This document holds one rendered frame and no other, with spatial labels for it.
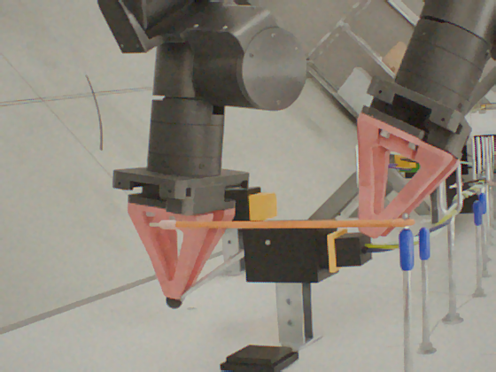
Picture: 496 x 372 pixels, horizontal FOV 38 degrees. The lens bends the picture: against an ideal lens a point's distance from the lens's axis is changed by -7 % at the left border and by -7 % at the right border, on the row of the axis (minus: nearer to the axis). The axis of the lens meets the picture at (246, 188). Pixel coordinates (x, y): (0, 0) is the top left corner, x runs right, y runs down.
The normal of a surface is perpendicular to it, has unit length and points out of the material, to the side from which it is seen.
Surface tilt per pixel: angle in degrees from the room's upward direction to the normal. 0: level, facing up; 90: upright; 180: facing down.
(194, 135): 68
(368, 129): 104
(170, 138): 90
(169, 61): 95
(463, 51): 75
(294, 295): 94
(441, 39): 86
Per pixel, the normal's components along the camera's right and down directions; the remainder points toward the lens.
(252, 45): 0.63, 0.14
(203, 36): -0.66, 0.61
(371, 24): -0.30, 0.15
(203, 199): 0.87, 0.13
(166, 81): -0.58, 0.06
